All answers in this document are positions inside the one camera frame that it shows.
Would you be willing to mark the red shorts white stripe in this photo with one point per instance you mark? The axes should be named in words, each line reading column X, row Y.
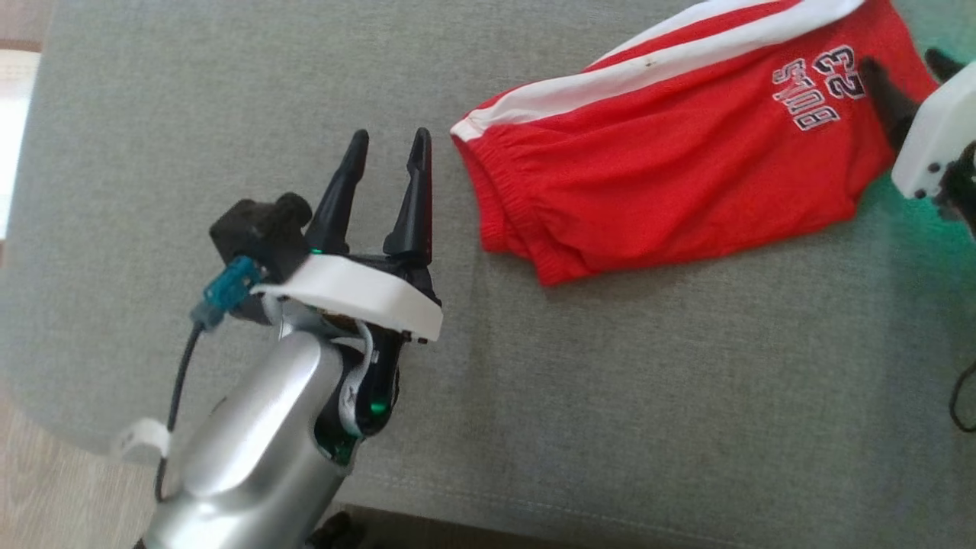
column 648, row 168

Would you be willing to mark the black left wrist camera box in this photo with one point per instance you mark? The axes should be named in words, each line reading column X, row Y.
column 255, row 232

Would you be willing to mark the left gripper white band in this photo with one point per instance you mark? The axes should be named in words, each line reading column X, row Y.
column 358, row 286

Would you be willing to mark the large grey sofa seat cushion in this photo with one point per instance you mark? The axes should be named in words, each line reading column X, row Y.
column 610, row 381

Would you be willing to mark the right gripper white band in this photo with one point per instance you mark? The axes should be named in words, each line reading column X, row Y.
column 938, row 137

